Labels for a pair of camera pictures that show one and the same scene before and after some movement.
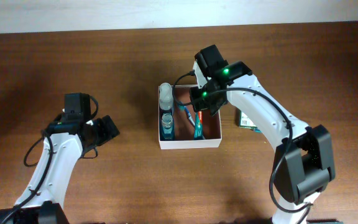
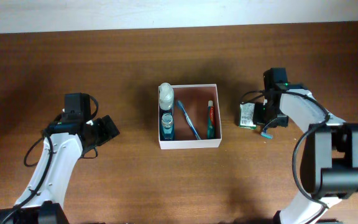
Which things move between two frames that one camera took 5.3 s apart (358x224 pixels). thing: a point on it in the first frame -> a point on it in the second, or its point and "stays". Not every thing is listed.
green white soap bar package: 245,122 stays
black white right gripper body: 204,97 -> 264,114
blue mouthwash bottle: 167,125 stays
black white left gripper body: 102,133 stays
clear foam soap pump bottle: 166,96 stays
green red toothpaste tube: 198,131 -> 211,121
